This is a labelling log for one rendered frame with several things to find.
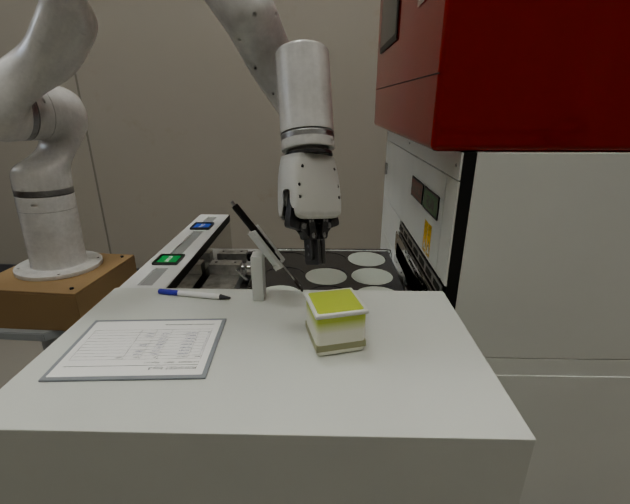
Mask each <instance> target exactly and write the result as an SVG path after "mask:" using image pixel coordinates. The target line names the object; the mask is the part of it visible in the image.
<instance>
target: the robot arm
mask: <svg viewBox="0 0 630 504"><path fill-rule="evenodd" d="M204 1H205V2H206V3H207V5H208V6H209V8H210V9H211V10H212V12H213V13H214V15H215V16H216V17H217V19H218V20H219V22H220V23H221V24H222V26H223V27H224V29H225V30H226V32H227V33H228V35H229V37H230V38H231V40H232V42H233V43H234V45H235V47H236V49H237V50H238V52H239V54H240V56H241V57H242V59H243V61H244V63H245V64H246V66H247V68H248V69H249V71H250V73H251V74H252V76H253V77H254V79H255V81H256V82H257V84H258V85H259V87H260V88H261V90H262V91H263V93H264V94H265V95H266V97H267V98H268V100H269V101H270V103H271V104H272V105H273V107H274V108H275V110H276V111H277V112H278V114H279V121H280V135H281V151H282V153H284V154H285V155H284V156H281V159H280V165H279V173H278V213H279V217H280V218H281V219H282V220H285V222H284V225H285V227H286V228H289V229H293V230H296V231H297V232H298V234H299V235H300V239H301V240H304V250H305V263H306V265H320V264H326V251H325V239H326V238H327V237H328V232H329V230H330V229H331V228H333V227H335V226H338V225H339V220H338V217H339V216H340V214H341V193H340V184H339V177H338V172H337V167H336V163H335V159H334V157H333V154H332V151H331V150H334V149H335V141H334V126H333V110H332V94H331V79H330V63H329V51H328V48H327V47H326V46H325V45H324V44H322V43H320V42H318V41H314V40H307V39H301V40H294V41H290V42H289V40H288V38H287V35H286V33H285V30H284V28H283V25H282V22H281V19H280V16H279V14H278V11H277V8H276V6H275V3H274V1H273V0H204ZM97 33H98V22H97V18H96V15H95V13H94V11H93V9H92V7H91V5H90V4H89V2H88V0H38V3H37V6H36V9H35V12H34V14H33V17H32V19H31V22H30V25H29V27H28V29H27V32H26V34H25V36H24V37H23V39H22V40H21V42H20V43H19V44H18V45H17V46H16V47H15V48H14V49H12V50H11V51H9V52H8V53H7V54H5V55H4V56H3V57H1V58H0V141H2V142H14V141H36V140H39V141H38V145H37V147H36V149H35V150H34V151H33V152H32V153H31V154H30V155H29V156H28V157H27V158H25V159H24V160H22V161H21V162H19V163H17V164H16V165H15V166H13V167H12V169H11V170H10V183H11V188H12V192H13V196H14V200H15V205H16V209H17V213H18V217H19V221H20V225H21V230H22V234H23V238H24V242H25V246H26V250H27V255H28V259H27V260H25V261H23V262H21V263H19V264H18V265H16V266H15V267H14V268H13V274H14V276H15V277H16V278H18V279H20V280H24V281H53V280H60V279H66V278H70V277H74V276H78V275H81V274H84V273H87V272H90V271H92V270H94V269H96V268H97V267H99V266H100V265H101V264H102V263H103V258H102V255H101V254H99V253H97V252H94V251H87V250H85V245H84V239H83V234H82V229H81V223H80V218H79V213H78V207H77V202H76V197H75V191H74V185H73V180H72V173H71V166H72V161H73V159H74V156H75V154H76V152H77V150H78V149H79V147H80V145H81V143H82V141H83V139H84V137H85V135H86V132H87V128H88V116H87V112H86V109H85V106H84V104H83V103H82V101H81V99H80V98H79V97H78V96H77V95H76V94H75V93H73V92H72V91H70V90H68V89H66V88H64V87H60V86H59V85H61V84H62V83H64V82H66V81H67V80H68V79H70V78H71V77H72V76H73V75H74V74H75V73H76V72H77V71H78V69H79V68H80V67H81V65H82V64H83V62H84V61H85V59H86V57H87V56H88V54H89V52H90V50H91V48H92V46H93V44H94V42H95V40H96V37H97Z"/></svg>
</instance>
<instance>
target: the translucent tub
mask: <svg viewBox="0 0 630 504"><path fill-rule="evenodd" d="M304 296H305V298H306V319H307V320H306V321H305V325H306V329H307V333H308V335H309V338H310V340H311V342H312V345H313V347H314V350H315V352H316V354H317V355H318V356H325V355H331V354H338V353H345V352H352V351H359V350H362V349H363V348H364V346H366V339H365V320H366V314H368V313H369V310H368V309H367V308H366V306H365V305H364V304H363V302H362V301H361V300H360V298H359V297H358V296H357V294H356V293H355V292H354V290H353V289H352V288H342V289H332V290H323V291H314V292H305V293H304Z"/></svg>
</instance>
